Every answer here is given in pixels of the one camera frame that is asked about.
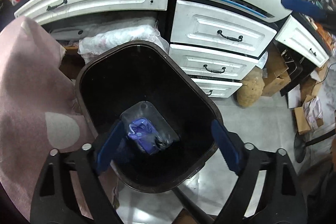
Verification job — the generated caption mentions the purple plastic bag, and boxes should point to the purple plastic bag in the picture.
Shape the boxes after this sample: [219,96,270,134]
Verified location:
[127,118,169,155]

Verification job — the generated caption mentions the small clear plastic wrapper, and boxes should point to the small clear plastic wrapper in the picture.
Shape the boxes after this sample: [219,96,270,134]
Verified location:
[120,101,179,155]

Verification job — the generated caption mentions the black trash bin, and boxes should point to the black trash bin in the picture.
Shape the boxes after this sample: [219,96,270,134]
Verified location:
[75,41,223,193]

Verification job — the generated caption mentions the white side drawer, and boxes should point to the white side drawer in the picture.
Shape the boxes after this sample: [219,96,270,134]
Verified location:
[275,15,329,68]

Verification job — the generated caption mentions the cardboard box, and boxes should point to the cardboard box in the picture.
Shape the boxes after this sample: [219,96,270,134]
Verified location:
[262,43,291,97]

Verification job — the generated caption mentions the white drawer cabinet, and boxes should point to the white drawer cabinet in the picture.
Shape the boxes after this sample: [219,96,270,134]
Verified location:
[169,0,277,98]

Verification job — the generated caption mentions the pink polka dot tablecloth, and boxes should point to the pink polka dot tablecloth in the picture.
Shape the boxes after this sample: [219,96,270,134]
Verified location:
[1,16,94,219]

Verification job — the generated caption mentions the brown burlap sack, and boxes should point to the brown burlap sack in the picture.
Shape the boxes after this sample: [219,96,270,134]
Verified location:
[236,67,265,108]

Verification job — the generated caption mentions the white plastic bag bundle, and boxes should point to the white plastic bag bundle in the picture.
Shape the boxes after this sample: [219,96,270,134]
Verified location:
[78,24,169,64]

